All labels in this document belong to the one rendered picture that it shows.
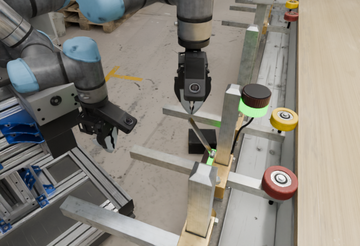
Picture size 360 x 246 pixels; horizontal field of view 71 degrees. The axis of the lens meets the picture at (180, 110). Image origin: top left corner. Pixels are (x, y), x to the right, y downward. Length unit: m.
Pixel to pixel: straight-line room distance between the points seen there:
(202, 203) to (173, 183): 1.33
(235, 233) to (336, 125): 0.46
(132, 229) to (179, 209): 1.13
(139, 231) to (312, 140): 0.54
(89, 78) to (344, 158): 0.68
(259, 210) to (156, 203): 0.84
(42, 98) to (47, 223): 0.82
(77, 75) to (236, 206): 0.66
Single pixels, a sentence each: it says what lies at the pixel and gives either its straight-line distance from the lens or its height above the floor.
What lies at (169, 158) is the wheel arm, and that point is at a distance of 0.73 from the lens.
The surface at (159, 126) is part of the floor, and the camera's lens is 2.09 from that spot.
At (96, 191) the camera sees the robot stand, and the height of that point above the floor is 0.21.
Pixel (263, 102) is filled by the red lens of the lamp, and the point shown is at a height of 1.11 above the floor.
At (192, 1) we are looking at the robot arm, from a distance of 0.52.
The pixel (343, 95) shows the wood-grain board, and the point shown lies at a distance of 1.05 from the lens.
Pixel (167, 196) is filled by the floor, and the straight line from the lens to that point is 1.68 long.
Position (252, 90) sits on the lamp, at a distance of 0.56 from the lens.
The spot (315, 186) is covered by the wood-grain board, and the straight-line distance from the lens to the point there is 0.70.
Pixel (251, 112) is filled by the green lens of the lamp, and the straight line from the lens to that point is 0.56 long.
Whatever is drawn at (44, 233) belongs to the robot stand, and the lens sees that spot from 1.48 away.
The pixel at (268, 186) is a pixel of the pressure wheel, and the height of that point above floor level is 0.90.
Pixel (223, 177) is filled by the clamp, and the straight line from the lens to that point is 0.69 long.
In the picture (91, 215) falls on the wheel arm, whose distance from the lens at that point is 0.55.
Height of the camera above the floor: 1.42
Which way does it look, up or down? 39 degrees down
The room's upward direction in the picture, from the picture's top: straight up
